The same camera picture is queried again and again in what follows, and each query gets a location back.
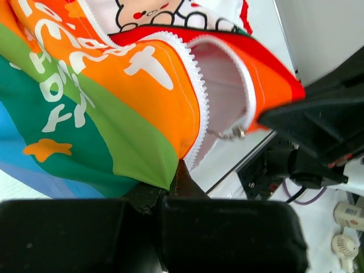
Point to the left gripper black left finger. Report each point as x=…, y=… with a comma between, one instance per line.
x=143, y=199

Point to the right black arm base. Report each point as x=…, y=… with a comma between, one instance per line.
x=275, y=160

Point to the white bottle with label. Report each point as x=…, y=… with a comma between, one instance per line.
x=349, y=216

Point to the rainbow white red kids jacket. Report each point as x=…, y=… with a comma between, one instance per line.
x=99, y=96

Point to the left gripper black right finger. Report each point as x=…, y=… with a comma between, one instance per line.
x=183, y=187

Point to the white handheld fan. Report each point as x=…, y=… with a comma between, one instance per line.
x=346, y=249

